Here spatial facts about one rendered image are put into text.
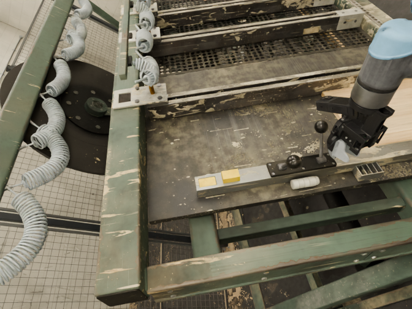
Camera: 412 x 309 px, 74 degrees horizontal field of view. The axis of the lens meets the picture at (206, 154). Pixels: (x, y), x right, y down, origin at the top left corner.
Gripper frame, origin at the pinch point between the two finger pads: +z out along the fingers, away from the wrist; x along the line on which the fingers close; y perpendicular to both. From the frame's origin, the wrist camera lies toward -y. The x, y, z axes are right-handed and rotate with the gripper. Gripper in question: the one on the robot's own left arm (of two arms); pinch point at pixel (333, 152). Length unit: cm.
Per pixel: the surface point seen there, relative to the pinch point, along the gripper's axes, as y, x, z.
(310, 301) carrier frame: 21, -1, 89
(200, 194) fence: -13.4, -34.7, 10.2
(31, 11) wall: -681, -93, 170
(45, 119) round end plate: -90, -74, 20
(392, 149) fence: 4.7, 22.4, 8.1
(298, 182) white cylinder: -1.4, -8.5, 9.3
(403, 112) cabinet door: -5.3, 42.7, 10.5
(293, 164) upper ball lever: -1.3, -13.4, -2.8
